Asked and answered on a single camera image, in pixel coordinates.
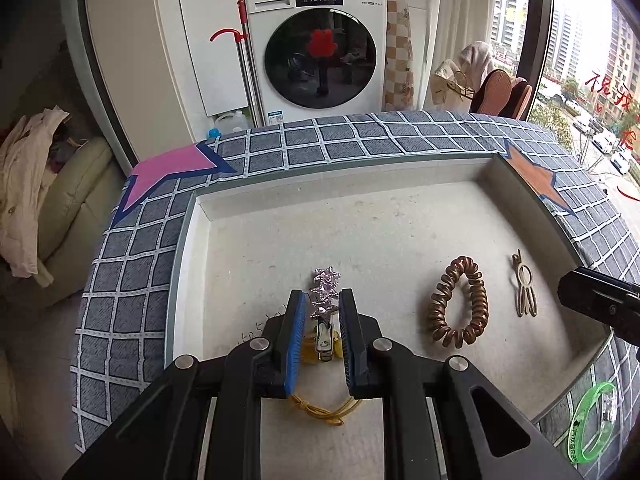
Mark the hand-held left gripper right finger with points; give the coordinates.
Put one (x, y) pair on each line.
(347, 345)

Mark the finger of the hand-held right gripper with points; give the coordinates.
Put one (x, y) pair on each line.
(595, 300)

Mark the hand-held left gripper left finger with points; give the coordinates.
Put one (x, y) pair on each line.
(295, 340)

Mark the silver star hair clip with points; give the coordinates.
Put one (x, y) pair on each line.
(324, 290)

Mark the grey-green jewelry tray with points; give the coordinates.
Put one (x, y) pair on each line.
(350, 220)

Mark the beige hair clip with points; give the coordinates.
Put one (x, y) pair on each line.
(520, 272)

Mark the blue checkered tablecloth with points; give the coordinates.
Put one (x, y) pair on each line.
(350, 140)

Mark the brown chair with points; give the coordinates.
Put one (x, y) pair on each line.
(492, 92)
(522, 100)

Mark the white detergent jug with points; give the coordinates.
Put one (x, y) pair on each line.
(232, 121)

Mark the cream sofa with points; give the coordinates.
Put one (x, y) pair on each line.
(85, 185)

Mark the beige paper bag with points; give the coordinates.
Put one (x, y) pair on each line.
(445, 85)

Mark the white towel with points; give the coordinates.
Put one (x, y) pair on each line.
(477, 57)

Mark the orange checkered hanging cloth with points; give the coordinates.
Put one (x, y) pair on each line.
(400, 60)

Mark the dark red cloth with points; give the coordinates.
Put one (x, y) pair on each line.
(67, 146)

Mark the beige jacket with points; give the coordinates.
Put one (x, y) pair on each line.
(20, 185)

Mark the white washing machine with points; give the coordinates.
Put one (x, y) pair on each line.
(280, 15)

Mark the white curtain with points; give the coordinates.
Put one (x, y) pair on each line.
(460, 0)

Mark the dark window frame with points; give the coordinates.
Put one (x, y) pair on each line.
(535, 10)

